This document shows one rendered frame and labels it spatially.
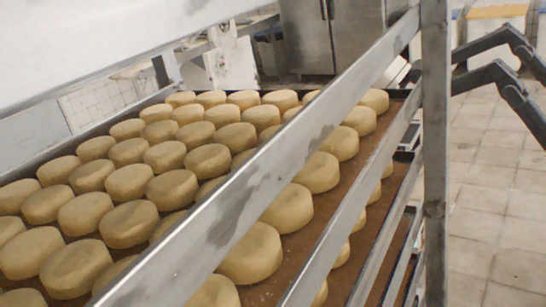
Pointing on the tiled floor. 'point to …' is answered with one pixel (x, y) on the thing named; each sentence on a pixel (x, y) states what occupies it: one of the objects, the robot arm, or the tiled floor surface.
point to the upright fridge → (334, 31)
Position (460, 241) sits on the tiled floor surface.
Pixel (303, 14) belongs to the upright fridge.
